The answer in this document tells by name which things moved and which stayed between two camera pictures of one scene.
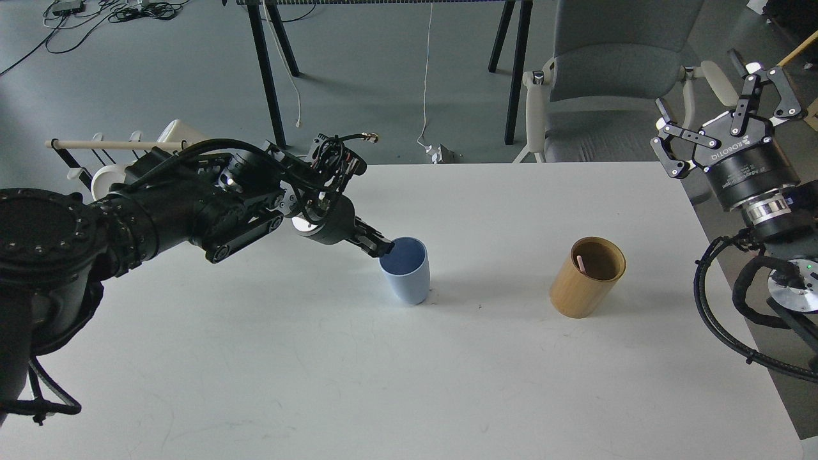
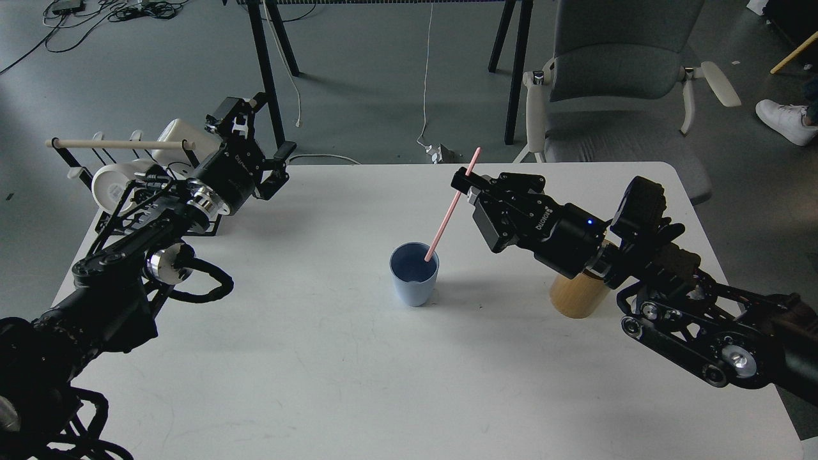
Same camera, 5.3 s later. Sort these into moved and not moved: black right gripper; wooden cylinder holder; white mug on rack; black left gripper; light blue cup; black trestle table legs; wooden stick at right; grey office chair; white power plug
Moved: light blue cup; black left gripper; black right gripper
Not moved: wooden stick at right; black trestle table legs; white mug on rack; wooden cylinder holder; white power plug; grey office chair
